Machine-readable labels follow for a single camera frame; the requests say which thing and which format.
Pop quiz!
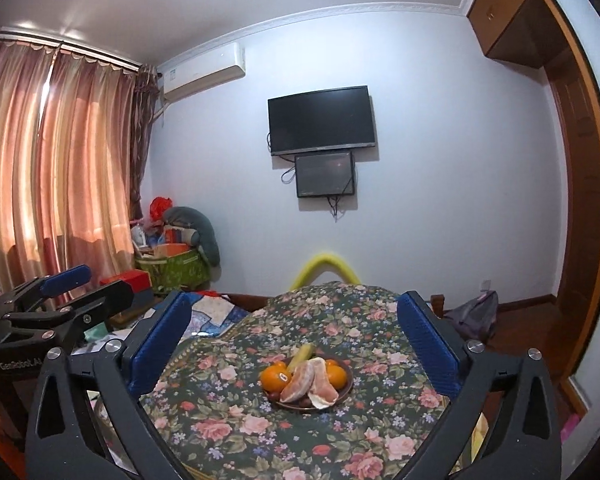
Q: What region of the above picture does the grey backpack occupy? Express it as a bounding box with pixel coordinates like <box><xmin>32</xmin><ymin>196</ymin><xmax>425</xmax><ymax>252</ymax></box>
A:
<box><xmin>443</xmin><ymin>289</ymin><xmax>501</xmax><ymax>344</ymax></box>

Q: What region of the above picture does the pink curtain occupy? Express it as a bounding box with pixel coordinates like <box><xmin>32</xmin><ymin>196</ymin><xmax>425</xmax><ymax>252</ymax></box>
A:
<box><xmin>0</xmin><ymin>25</ymin><xmax>144</xmax><ymax>307</ymax></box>

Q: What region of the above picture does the wall-mounted black television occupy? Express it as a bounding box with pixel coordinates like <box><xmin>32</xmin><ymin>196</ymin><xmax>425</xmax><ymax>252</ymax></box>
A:
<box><xmin>267</xmin><ymin>85</ymin><xmax>378</xmax><ymax>157</ymax></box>

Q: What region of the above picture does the white air conditioner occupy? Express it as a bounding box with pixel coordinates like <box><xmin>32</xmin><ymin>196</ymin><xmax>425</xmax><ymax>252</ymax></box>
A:
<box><xmin>157</xmin><ymin>42</ymin><xmax>246</xmax><ymax>104</ymax></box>

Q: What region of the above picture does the yellow chair back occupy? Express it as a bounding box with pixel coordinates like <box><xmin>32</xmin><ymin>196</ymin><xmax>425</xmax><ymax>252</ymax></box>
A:
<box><xmin>288</xmin><ymin>252</ymin><xmax>362</xmax><ymax>292</ymax></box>

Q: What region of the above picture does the wooden wall cabinet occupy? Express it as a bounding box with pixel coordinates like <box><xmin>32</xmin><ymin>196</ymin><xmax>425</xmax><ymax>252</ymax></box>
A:
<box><xmin>467</xmin><ymin>0</ymin><xmax>574</xmax><ymax>69</ymax></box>

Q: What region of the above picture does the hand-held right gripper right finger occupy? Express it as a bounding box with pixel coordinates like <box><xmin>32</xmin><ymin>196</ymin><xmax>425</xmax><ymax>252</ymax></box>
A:
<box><xmin>380</xmin><ymin>290</ymin><xmax>565</xmax><ymax>480</ymax></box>

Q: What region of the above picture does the small black monitor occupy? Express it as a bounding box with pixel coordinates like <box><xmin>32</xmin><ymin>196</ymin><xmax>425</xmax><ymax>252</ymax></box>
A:
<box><xmin>294</xmin><ymin>151</ymin><xmax>356</xmax><ymax>199</ymax></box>

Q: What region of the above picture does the curtain rod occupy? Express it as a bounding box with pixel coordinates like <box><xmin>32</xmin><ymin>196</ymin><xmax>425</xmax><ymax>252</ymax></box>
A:
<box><xmin>0</xmin><ymin>27</ymin><xmax>144</xmax><ymax>69</ymax></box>

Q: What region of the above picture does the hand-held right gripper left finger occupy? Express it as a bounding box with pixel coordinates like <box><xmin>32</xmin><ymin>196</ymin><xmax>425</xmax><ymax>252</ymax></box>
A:
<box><xmin>24</xmin><ymin>290</ymin><xmax>196</xmax><ymax>480</ymax></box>

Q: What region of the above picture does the dark brown side curtain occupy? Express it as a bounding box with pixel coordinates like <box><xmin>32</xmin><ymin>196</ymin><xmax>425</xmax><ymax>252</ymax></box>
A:
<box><xmin>132</xmin><ymin>64</ymin><xmax>160</xmax><ymax>222</ymax></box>

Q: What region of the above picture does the patchwork quilt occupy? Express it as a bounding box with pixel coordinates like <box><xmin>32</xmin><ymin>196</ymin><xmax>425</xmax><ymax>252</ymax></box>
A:
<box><xmin>179</xmin><ymin>292</ymin><xmax>239</xmax><ymax>339</ymax></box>

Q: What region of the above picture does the orange with sticker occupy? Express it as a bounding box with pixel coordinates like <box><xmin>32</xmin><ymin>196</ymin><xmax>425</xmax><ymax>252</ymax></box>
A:
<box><xmin>260</xmin><ymin>363</ymin><xmax>292</xmax><ymax>394</ymax></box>

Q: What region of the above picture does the red bag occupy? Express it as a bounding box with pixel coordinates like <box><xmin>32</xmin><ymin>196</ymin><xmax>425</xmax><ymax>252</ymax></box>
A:
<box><xmin>148</xmin><ymin>196</ymin><xmax>174</xmax><ymax>222</ymax></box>

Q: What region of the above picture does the yellow sugarcane piece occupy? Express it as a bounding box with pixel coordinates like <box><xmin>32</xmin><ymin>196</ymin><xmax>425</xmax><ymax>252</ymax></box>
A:
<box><xmin>286</xmin><ymin>343</ymin><xmax>314</xmax><ymax>374</ymax></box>

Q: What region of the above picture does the orange box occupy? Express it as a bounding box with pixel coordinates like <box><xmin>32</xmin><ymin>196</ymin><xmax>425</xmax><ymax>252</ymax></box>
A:
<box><xmin>153</xmin><ymin>243</ymin><xmax>190</xmax><ymax>260</ymax></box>

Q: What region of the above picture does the wooden door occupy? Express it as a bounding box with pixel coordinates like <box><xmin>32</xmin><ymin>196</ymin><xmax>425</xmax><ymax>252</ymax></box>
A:
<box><xmin>532</xmin><ymin>0</ymin><xmax>600</xmax><ymax>412</ymax></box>

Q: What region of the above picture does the dark round plate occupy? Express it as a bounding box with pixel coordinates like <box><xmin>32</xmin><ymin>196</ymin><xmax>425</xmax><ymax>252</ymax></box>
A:
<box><xmin>261</xmin><ymin>354</ymin><xmax>355</xmax><ymax>414</ymax></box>

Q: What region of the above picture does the peeled pomelo segment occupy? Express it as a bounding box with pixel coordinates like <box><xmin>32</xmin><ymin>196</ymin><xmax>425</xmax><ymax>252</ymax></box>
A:
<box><xmin>307</xmin><ymin>357</ymin><xmax>340</xmax><ymax>408</ymax></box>
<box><xmin>279</xmin><ymin>358</ymin><xmax>317</xmax><ymax>404</ymax></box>

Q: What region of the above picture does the red box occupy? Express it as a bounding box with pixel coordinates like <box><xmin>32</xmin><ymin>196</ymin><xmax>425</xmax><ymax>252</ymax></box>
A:
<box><xmin>99</xmin><ymin>269</ymin><xmax>152</xmax><ymax>294</ymax></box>

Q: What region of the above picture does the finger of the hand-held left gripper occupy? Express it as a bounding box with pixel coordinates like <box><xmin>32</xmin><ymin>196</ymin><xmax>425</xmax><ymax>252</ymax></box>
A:
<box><xmin>0</xmin><ymin>265</ymin><xmax>92</xmax><ymax>314</ymax></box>
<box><xmin>2</xmin><ymin>280</ymin><xmax>134</xmax><ymax>356</ymax></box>

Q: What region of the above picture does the floral tablecloth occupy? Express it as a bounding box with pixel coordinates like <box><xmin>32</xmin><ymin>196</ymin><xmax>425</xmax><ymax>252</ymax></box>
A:
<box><xmin>139</xmin><ymin>282</ymin><xmax>487</xmax><ymax>480</ymax></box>

